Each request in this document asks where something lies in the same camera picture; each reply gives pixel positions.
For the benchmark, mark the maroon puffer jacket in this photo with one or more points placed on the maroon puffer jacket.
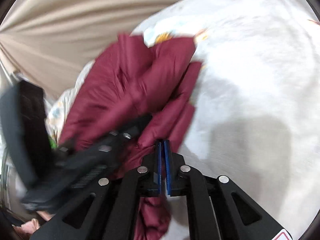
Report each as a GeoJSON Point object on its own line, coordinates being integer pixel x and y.
{"type": "Point", "coordinates": [129, 80]}

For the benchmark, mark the beige backdrop curtain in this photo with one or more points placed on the beige backdrop curtain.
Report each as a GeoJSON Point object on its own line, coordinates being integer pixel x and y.
{"type": "Point", "coordinates": [48, 42]}

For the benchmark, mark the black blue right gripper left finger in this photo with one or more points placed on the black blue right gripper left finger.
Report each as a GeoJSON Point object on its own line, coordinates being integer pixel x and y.
{"type": "Point", "coordinates": [125, 208]}

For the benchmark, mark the white fleece blanket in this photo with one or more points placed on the white fleece blanket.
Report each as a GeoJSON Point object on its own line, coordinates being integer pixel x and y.
{"type": "Point", "coordinates": [257, 103]}

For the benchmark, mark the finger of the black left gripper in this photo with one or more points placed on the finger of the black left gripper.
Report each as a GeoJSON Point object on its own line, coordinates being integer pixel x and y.
{"type": "Point", "coordinates": [120, 138]}

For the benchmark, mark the green cloth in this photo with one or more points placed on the green cloth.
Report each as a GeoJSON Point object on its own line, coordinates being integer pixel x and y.
{"type": "Point", "coordinates": [52, 143]}

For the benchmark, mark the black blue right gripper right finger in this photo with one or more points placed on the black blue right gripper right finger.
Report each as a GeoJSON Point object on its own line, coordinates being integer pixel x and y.
{"type": "Point", "coordinates": [217, 207]}

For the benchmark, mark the person's left hand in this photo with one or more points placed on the person's left hand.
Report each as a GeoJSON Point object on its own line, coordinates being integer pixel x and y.
{"type": "Point", "coordinates": [45, 215]}

